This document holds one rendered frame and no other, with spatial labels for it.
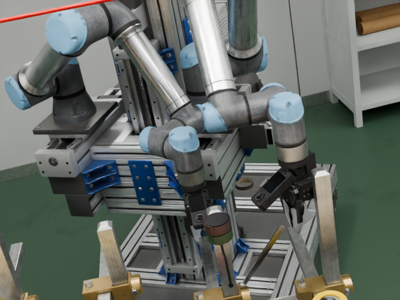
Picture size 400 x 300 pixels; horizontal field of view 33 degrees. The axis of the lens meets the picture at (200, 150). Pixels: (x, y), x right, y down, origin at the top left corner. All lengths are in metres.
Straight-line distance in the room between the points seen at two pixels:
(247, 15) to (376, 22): 2.36
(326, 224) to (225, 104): 0.37
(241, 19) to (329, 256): 0.70
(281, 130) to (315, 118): 2.88
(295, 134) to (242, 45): 0.54
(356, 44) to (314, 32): 0.46
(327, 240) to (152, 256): 1.50
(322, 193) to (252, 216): 1.60
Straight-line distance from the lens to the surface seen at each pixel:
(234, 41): 2.03
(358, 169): 3.82
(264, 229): 3.05
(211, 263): 1.81
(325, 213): 1.60
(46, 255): 3.65
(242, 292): 1.69
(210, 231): 1.50
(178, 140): 1.76
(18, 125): 4.36
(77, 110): 2.35
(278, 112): 1.54
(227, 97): 1.63
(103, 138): 2.40
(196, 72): 2.08
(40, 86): 2.19
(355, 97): 4.18
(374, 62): 4.65
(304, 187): 1.64
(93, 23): 1.90
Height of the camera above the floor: 1.94
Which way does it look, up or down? 27 degrees down
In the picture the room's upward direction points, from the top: 11 degrees counter-clockwise
